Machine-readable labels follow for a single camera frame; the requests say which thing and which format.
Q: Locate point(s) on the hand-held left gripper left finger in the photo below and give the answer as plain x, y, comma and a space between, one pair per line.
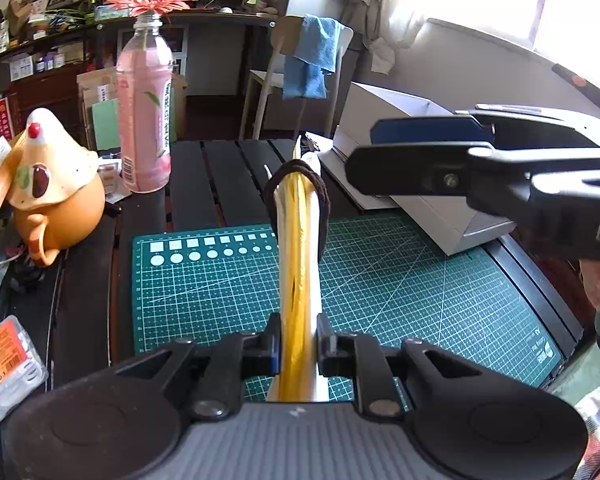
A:
272, 347

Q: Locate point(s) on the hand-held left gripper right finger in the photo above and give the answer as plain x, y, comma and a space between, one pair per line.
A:
325, 347

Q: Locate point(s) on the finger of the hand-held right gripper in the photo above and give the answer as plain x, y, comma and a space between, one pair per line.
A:
400, 170
425, 130

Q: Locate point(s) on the grey cardboard box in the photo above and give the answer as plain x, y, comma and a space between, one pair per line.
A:
380, 110

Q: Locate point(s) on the green cutting mat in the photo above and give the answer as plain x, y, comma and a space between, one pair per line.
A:
400, 285

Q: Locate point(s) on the blue towel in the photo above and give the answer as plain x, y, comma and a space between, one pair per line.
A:
307, 60

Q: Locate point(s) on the hanging grey clothes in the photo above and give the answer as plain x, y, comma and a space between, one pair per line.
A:
367, 5

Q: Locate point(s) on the white chair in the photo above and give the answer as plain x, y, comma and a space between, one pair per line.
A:
260, 80

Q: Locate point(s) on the black desk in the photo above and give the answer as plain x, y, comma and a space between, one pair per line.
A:
215, 17

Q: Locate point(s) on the orange teapot with cream lid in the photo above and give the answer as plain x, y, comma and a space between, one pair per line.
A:
65, 210

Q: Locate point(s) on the pink drink bottle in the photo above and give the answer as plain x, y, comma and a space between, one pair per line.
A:
142, 125

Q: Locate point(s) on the clear plastic box orange label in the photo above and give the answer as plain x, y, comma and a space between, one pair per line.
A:
5, 365

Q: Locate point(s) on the brown cardboard box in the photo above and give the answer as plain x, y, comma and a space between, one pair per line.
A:
97, 87

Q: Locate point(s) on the red sign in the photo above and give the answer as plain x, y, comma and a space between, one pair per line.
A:
2, 117

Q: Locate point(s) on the cluttered dark shelf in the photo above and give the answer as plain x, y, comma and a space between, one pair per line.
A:
25, 25

